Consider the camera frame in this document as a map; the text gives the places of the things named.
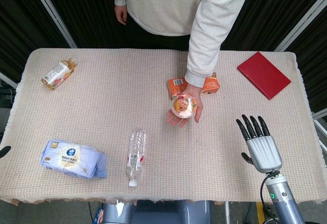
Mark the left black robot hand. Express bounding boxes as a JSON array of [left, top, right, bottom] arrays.
[[0, 145, 12, 159]]

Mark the person's hanging hand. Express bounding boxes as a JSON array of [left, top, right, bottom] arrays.
[[114, 4, 128, 26]]

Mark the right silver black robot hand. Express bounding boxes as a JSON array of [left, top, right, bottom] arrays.
[[236, 114, 284, 174]]

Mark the person's open hand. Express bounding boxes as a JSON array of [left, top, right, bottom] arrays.
[[167, 83, 204, 128]]

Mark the orange round snack cup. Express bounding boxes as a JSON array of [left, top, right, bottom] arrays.
[[171, 94, 198, 119]]

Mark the person's grey sleeved forearm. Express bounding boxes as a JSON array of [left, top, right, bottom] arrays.
[[184, 0, 256, 89]]

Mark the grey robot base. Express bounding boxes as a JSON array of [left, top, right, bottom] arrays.
[[101, 200, 213, 224]]

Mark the orange carton box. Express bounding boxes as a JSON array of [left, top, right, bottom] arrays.
[[167, 72, 220, 100]]

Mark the person's grey sweatshirt torso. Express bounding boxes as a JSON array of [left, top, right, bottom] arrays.
[[106, 0, 220, 37]]

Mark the beige woven tablecloth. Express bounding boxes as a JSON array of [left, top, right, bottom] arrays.
[[0, 47, 327, 207]]

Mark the blue wet wipes pack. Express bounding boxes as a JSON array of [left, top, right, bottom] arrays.
[[40, 139, 108, 180]]

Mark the red notebook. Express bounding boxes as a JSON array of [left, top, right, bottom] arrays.
[[237, 52, 292, 100]]

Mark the empty clear plastic bottle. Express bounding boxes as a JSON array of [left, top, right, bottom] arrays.
[[125, 130, 148, 187]]

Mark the amber juice bottle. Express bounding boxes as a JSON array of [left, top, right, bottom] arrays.
[[41, 58, 78, 91]]

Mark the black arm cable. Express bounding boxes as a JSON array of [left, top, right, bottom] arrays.
[[260, 170, 279, 224]]

